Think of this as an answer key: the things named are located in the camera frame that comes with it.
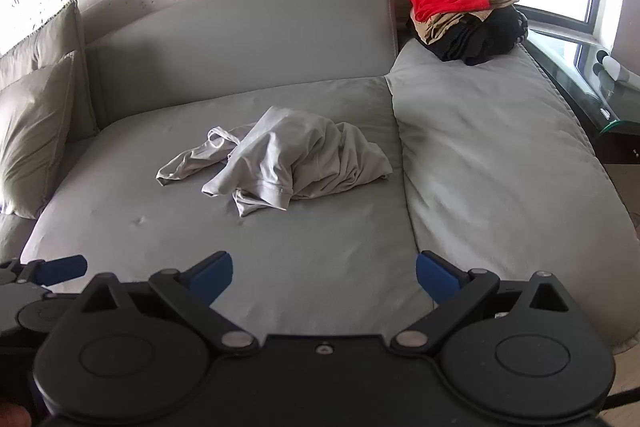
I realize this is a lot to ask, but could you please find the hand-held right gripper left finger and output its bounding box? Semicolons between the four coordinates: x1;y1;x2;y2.
80;251;259;354

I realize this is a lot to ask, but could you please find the white handheld device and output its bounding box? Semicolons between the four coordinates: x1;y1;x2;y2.
592;51;640;86

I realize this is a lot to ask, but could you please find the grey sofa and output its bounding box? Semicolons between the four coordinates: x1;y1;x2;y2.
0;0;636;355

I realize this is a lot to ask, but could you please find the small beige pillow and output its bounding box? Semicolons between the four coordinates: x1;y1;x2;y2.
0;52;77;220

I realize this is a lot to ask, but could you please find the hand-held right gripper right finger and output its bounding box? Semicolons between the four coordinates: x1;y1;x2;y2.
390;250;573;355

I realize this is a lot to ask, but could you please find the black cable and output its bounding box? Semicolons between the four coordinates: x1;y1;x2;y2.
606;384;640;409

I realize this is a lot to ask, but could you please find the large beige pillow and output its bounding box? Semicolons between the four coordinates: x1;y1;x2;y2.
0;0;99;138

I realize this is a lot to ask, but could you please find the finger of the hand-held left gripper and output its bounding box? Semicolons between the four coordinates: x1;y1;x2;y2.
17;255;88;288

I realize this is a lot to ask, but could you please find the white t-shirt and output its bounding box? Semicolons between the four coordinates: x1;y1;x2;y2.
156;106;394;218

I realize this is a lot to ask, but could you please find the glass side table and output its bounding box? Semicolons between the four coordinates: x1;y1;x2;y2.
517;7;640;140

